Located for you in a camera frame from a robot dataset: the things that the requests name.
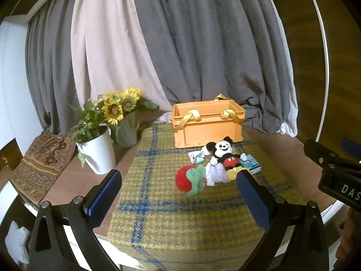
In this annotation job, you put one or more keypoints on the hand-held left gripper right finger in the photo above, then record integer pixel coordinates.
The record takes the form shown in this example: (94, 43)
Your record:
(252, 199)

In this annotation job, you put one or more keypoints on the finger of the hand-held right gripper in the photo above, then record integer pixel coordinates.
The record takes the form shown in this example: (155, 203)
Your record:
(349, 145)
(320, 151)

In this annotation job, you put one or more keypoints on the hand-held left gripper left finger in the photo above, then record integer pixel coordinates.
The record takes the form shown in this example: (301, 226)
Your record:
(105, 191)

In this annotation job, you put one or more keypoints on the blue tissue pack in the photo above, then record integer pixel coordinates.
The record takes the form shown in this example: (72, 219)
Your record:
(251, 165)

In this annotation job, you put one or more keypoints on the white lavender plush toy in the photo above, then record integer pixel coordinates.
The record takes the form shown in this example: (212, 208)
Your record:
(215, 175)

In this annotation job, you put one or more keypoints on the black and white mouse plush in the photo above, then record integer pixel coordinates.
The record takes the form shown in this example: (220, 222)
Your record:
(227, 155)

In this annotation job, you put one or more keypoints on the pink round soft toy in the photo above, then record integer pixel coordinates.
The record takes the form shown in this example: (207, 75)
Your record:
(207, 151)

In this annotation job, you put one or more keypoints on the pink patterned cloth pouch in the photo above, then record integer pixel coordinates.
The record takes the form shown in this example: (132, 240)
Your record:
(196, 157)

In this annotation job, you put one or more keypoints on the red plush with green leaves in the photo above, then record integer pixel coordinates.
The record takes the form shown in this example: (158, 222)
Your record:
(184, 179)

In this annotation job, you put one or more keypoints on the grey-green ribbed vase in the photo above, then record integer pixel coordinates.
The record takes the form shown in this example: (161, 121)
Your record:
(127, 134)

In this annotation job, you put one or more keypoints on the brown patterned cushion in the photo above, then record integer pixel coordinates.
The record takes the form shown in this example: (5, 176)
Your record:
(42, 163)

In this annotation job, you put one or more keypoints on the green leafy plant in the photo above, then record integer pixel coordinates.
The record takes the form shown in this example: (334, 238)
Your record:
(88, 122)

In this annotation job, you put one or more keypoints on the yellow blue plaid mat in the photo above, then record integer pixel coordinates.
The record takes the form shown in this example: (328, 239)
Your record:
(166, 225)

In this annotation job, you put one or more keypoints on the sunflower bouquet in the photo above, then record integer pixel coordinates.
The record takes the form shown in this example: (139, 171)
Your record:
(114, 110)

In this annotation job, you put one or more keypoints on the white knitted cloth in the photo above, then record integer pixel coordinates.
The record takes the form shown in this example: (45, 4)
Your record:
(17, 242)

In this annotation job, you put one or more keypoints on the grey curtain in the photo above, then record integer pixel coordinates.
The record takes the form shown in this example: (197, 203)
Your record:
(48, 70)
(214, 39)

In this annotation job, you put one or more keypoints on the pale pink curtain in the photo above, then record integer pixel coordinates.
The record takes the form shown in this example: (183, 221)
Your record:
(104, 48)

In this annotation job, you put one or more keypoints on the white cabinet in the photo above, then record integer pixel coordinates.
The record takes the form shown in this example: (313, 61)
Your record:
(14, 76)

